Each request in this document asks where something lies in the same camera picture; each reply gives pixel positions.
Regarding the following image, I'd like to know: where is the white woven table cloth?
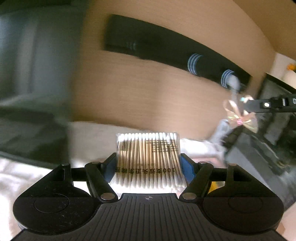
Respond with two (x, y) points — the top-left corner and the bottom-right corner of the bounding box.
(1, 122), (226, 240)

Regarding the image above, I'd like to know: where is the clear plastic bag of items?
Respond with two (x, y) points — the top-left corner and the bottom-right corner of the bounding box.
(223, 91), (258, 133)

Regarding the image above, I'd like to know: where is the cotton swab pack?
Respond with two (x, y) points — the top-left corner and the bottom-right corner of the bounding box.
(111, 132), (187, 191)

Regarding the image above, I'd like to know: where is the black curved monitor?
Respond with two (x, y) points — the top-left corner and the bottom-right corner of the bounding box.
(223, 71), (296, 212)

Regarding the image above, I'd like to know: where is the black soundbar with blue rings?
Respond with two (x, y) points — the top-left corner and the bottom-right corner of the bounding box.
(104, 15), (251, 91)

